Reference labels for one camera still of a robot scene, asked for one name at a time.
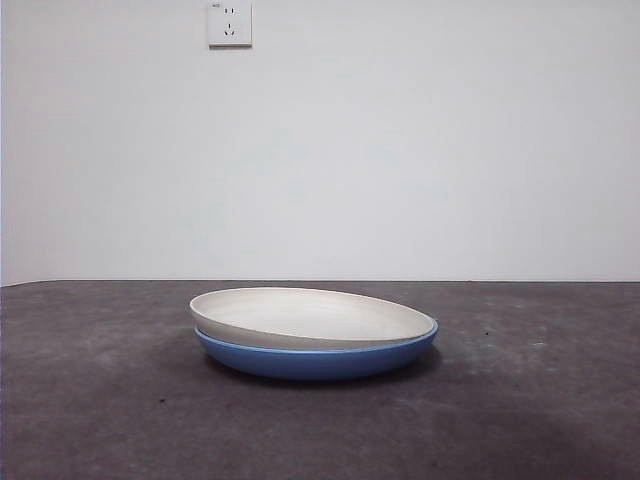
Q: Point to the blue round plate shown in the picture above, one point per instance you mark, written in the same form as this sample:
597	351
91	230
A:
315	365

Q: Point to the white round plate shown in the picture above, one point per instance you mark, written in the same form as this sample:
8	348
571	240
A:
300	315

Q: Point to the white wall socket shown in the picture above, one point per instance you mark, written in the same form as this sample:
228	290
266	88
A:
229	25

